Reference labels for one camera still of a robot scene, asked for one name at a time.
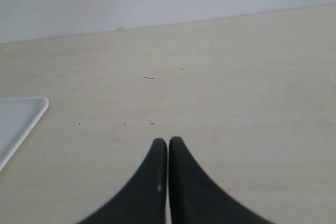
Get white square plastic tray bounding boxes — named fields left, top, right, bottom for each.
left=1, top=97, right=49, bottom=169

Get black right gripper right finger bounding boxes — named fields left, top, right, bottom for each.
left=169, top=136, right=270, bottom=223

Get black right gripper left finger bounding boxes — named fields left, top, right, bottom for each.
left=81, top=138, right=167, bottom=223

